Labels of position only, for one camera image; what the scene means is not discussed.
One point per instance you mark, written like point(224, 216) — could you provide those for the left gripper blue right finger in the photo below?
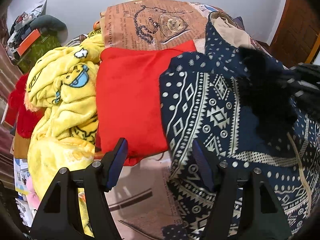
point(219, 178)

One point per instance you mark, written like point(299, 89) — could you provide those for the dark red plush garment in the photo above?
point(17, 113)

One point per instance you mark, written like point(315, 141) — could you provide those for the green patterned box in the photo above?
point(42, 45)

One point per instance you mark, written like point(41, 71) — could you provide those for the orange box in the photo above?
point(28, 41)

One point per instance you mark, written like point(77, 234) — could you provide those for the brown wooden door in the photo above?
point(297, 37)

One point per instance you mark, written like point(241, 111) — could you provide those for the clutter pile of clothes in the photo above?
point(20, 28)

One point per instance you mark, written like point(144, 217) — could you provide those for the newspaper print bed quilt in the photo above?
point(162, 100)

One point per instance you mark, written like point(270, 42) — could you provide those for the navy patterned hooded sweater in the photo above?
point(258, 211)

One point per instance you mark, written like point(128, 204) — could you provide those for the yellow cartoon fleece blanket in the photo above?
point(63, 83)

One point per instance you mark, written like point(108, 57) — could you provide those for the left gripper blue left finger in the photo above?
point(100, 177)

